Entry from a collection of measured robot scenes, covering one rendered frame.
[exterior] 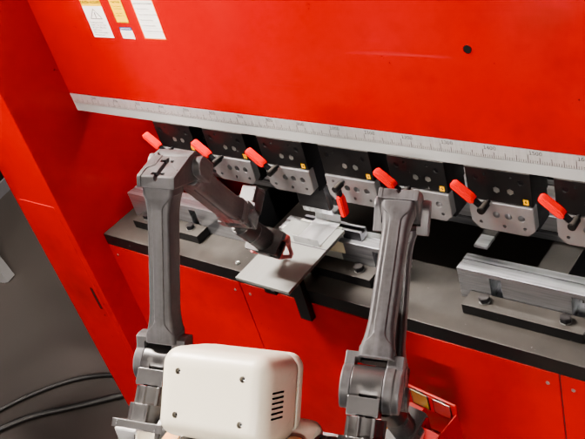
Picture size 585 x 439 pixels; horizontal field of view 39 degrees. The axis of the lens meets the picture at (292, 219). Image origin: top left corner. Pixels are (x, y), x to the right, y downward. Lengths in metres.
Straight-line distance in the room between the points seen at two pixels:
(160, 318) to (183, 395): 0.23
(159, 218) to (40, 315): 2.74
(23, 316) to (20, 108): 1.87
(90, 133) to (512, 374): 1.52
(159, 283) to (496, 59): 0.77
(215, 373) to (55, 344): 2.67
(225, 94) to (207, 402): 1.00
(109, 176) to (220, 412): 1.57
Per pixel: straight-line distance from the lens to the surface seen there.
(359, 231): 2.19
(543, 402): 2.07
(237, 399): 1.34
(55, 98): 2.65
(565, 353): 1.95
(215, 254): 2.50
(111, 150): 2.80
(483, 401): 2.17
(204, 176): 1.58
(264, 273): 2.14
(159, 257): 1.54
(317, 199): 2.20
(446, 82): 1.73
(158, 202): 1.52
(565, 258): 2.18
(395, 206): 1.52
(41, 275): 4.51
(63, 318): 4.12
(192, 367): 1.38
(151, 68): 2.30
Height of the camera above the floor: 2.28
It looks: 34 degrees down
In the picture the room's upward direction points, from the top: 18 degrees counter-clockwise
